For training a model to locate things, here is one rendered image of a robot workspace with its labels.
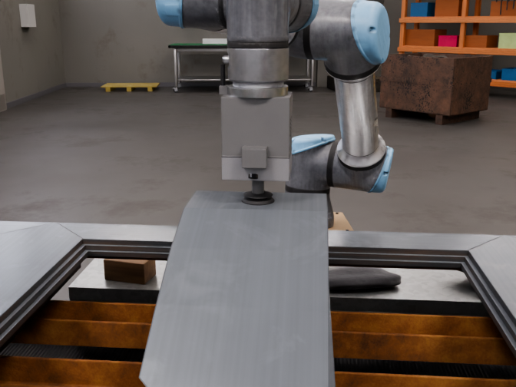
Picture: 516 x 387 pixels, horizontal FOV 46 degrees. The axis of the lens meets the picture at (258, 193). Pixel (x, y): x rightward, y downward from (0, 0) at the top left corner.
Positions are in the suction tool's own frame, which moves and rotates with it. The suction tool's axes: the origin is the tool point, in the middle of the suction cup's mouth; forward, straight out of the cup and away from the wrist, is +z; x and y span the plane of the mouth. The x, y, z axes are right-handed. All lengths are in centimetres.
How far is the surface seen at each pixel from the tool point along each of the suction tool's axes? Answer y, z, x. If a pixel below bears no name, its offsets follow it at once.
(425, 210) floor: 80, 102, 327
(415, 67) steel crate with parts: 125, 36, 725
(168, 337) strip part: -6.6, 6.5, -22.5
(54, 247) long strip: -39.4, 15.7, 22.7
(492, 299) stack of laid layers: 34.4, 16.7, 11.4
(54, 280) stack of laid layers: -35.3, 17.4, 12.6
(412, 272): 30, 32, 57
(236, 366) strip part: 0.5, 7.9, -24.8
